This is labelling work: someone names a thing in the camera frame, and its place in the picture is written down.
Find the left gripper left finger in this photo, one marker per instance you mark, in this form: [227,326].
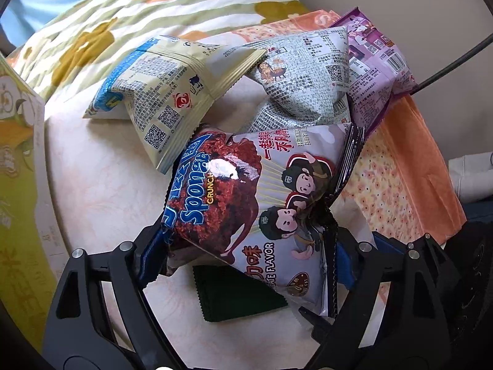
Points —
[79,333]

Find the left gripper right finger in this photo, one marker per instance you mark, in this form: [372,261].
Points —
[414,332]

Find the sponge crunch chocolate bag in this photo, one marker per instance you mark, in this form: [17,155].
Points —
[260,202]

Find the purple snack bag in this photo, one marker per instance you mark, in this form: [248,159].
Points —
[378,71]

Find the grey newspaper print snack bag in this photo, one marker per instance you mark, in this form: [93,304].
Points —
[306,79]

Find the blue cream snack bag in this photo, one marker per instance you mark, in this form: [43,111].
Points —
[167,85]

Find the green cardboard box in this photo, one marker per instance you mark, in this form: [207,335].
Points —
[33,254]

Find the orange floral towel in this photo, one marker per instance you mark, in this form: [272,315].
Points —
[401,182]

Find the white folding table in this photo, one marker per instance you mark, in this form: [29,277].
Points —
[105,192]

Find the floral striped quilt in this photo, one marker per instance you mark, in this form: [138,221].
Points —
[82,46]

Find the black stand pole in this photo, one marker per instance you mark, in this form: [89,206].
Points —
[454,65]

